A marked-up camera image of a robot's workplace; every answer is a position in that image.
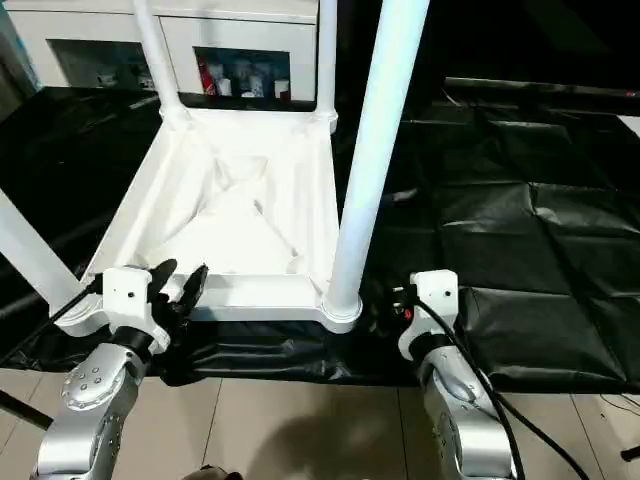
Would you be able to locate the white plastic table top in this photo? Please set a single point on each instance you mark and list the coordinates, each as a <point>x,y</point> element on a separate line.
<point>240,210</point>

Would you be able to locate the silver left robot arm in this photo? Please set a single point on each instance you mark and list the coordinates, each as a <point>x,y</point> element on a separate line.
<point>95,400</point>

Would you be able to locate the black table mat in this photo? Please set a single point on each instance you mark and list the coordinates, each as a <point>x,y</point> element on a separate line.
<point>530,230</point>

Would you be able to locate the white glass-door cabinet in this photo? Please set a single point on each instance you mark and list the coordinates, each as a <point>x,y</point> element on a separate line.
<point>150,35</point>

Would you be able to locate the long black bar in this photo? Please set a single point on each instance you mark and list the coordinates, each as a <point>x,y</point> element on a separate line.
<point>550,88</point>

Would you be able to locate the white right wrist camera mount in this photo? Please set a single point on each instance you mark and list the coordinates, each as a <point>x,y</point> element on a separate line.
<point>430,305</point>

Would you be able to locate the black metal table frame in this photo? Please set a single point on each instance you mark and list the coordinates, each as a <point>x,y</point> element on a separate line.
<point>20,408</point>

